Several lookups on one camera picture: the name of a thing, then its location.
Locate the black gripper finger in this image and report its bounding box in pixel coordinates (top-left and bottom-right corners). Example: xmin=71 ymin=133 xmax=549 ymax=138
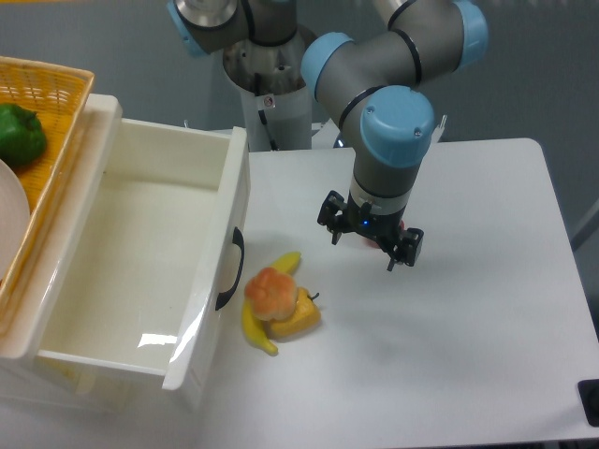
xmin=317 ymin=190 xmax=347 ymax=245
xmin=387 ymin=227 xmax=424 ymax=271

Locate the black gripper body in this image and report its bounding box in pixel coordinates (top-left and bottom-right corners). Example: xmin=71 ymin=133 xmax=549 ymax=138
xmin=340 ymin=196 xmax=405 ymax=249

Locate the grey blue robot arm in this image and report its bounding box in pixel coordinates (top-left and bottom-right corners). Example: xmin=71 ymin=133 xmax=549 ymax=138
xmin=167 ymin=1 xmax=489 ymax=266

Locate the round orange bread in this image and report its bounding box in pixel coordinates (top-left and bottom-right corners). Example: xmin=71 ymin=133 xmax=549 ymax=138
xmin=244 ymin=267 xmax=298 ymax=321

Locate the red object under gripper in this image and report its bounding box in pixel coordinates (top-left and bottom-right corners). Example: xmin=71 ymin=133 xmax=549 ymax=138
xmin=363 ymin=220 xmax=405 ymax=248

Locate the yellow bell pepper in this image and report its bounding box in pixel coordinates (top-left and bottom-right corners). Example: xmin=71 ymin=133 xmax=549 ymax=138
xmin=268 ymin=287 xmax=321 ymax=340

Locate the yellow banana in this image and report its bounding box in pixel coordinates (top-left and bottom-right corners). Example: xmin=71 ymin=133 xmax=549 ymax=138
xmin=241 ymin=252 xmax=301 ymax=356

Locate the white open drawer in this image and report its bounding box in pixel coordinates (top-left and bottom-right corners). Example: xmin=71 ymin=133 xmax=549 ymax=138
xmin=40 ymin=120 xmax=250 ymax=409

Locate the yellow woven basket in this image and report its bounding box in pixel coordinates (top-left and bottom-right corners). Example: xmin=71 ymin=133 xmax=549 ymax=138
xmin=1 ymin=56 xmax=95 ymax=327

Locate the white plate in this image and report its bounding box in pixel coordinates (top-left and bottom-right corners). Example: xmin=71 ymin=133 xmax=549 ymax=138
xmin=0 ymin=162 xmax=30 ymax=278

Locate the green bell pepper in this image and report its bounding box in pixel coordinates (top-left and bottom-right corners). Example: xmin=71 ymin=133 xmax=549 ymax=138
xmin=1 ymin=103 xmax=47 ymax=167

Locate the white drawer cabinet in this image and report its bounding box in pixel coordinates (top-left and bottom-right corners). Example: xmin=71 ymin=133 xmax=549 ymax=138
xmin=1 ymin=94 xmax=122 ymax=411

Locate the black drawer handle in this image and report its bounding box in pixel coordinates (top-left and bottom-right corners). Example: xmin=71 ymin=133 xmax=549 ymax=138
xmin=215 ymin=226 xmax=245 ymax=311

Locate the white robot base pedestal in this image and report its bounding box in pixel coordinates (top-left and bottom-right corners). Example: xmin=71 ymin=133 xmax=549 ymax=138
xmin=221 ymin=25 xmax=319 ymax=152

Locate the black cable on pedestal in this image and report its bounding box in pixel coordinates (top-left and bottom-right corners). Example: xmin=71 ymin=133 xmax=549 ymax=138
xmin=254 ymin=73 xmax=280 ymax=152

